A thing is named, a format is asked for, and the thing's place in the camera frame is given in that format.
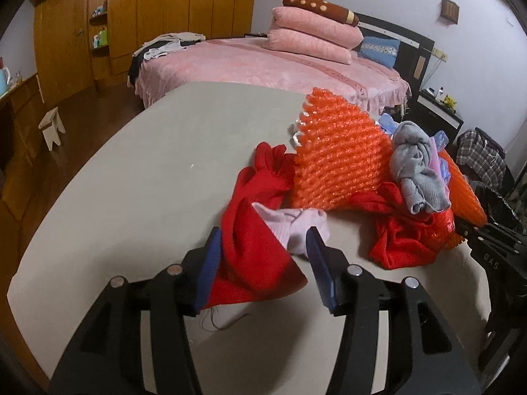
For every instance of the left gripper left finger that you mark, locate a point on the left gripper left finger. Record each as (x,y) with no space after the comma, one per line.
(200,267)

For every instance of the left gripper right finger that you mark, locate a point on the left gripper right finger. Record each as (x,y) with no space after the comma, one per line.
(329,266)

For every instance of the red cloth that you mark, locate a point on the red cloth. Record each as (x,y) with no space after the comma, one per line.
(256,267)

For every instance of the orange bubble wrap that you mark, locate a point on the orange bubble wrap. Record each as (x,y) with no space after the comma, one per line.
(342,157)

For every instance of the red plastic bag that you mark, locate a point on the red plastic bag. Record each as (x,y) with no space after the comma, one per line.
(439,231)

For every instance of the pink sock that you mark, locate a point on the pink sock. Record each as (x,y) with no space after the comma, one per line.
(290,226)

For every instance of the plaid bag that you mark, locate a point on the plaid bag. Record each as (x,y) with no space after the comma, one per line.
(485,159)

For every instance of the grey sock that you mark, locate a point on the grey sock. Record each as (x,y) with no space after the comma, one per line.
(422,188)

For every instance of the black nightstand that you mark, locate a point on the black nightstand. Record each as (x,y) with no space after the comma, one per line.
(432,116)

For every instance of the yellow plush toy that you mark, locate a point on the yellow plush toy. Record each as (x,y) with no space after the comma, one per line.
(449,102)

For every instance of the wooden side cabinet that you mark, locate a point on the wooden side cabinet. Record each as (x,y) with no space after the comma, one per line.
(21,142)

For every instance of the small white stool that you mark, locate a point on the small white stool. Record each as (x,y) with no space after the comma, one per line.
(51,126)

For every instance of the pink bed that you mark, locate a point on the pink bed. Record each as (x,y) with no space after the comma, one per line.
(364,83)

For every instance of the black headboard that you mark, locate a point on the black headboard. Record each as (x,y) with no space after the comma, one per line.
(414,50)

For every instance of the blue cushion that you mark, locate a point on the blue cushion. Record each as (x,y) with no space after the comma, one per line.
(382,51)

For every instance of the lower pink pillow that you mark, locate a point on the lower pink pillow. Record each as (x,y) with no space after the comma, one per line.
(294,42)

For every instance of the clothes pile on bed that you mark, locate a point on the clothes pile on bed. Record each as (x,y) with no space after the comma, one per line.
(160,46)

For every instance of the brown dotted bolster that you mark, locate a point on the brown dotted bolster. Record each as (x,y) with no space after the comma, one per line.
(326,9)

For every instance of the wooden wardrobe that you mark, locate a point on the wooden wardrobe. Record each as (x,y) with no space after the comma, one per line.
(82,44)

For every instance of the wall lamp right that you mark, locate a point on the wall lamp right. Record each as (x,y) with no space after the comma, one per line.
(449,11)

